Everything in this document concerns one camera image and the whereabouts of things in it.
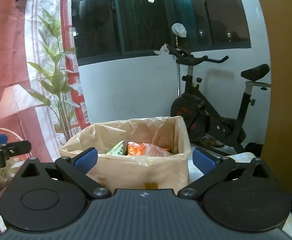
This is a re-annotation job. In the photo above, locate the green vegetable snack bag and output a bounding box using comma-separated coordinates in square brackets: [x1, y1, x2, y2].
[106, 140, 128, 156]

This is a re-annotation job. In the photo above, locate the blue biscuit package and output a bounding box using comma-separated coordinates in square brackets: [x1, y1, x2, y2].
[142, 143, 172, 157]

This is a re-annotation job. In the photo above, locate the orange chip bag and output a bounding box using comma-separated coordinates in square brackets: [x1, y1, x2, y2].
[127, 141, 146, 156]

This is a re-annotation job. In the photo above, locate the black exercise bike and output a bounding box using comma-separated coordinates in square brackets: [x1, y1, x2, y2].
[166, 45, 271, 155]

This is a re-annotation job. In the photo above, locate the brown cardboard box with liner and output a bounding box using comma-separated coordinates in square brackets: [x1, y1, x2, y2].
[59, 116, 191, 192]

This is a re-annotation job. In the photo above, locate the printed room scene curtain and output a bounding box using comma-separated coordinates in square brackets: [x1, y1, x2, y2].
[0, 0, 89, 234]

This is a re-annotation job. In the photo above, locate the wooden wardrobe panel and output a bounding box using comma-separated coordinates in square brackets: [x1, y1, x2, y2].
[260, 0, 292, 193]

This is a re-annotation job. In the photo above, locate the checkered yellow tablecloth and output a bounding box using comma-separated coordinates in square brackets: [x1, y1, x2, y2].
[188, 152, 292, 239]

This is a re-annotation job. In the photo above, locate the dark window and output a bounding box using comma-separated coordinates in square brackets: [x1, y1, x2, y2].
[71, 0, 251, 65]

